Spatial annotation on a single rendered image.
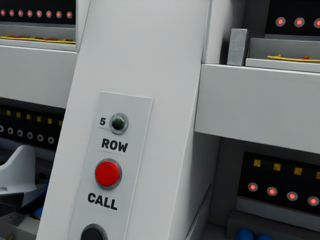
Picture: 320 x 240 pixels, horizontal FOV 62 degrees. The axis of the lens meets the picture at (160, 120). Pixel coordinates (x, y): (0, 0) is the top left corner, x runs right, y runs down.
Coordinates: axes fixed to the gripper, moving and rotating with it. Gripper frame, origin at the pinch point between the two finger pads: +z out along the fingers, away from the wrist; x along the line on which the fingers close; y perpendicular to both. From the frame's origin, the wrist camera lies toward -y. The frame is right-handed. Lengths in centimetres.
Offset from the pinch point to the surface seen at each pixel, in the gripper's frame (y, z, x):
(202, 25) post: 16.0, -8.4, -19.0
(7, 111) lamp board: 8.4, 7.0, 13.3
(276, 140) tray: 9.7, -6.9, -24.5
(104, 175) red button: 5.4, -8.8, -14.7
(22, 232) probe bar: -2.5, -3.6, -4.7
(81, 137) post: 7.4, -8.3, -11.9
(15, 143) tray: 3.8, 8.4, 11.5
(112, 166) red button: 6.0, -8.9, -15.1
